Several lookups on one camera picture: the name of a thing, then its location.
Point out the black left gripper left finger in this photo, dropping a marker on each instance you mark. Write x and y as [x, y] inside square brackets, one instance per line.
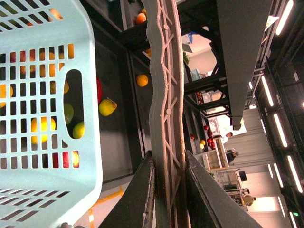
[135, 208]

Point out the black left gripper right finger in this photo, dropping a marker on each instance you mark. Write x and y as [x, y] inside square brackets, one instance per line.
[209, 206]

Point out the light blue plastic shopping basket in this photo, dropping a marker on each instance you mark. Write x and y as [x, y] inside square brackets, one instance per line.
[49, 60]

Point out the green apple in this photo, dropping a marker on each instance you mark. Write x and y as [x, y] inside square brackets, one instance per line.
[68, 112]

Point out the red chili pepper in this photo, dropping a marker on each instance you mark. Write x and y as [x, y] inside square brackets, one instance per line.
[99, 90]

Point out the yellow round pear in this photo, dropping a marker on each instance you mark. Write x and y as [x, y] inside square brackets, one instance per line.
[142, 80]

